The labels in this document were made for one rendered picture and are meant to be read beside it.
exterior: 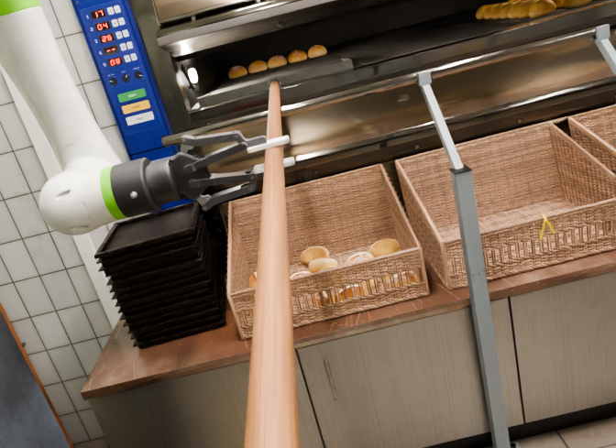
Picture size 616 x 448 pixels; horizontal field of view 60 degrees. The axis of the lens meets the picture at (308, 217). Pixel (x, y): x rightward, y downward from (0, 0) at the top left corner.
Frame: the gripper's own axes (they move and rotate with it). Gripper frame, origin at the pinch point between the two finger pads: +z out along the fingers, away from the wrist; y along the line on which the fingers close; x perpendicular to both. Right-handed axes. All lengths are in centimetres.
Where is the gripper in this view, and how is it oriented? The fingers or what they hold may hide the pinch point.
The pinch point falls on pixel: (271, 154)
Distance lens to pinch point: 90.4
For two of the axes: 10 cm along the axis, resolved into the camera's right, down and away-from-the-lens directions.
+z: 9.7, -2.3, -0.4
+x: 0.4, 3.4, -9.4
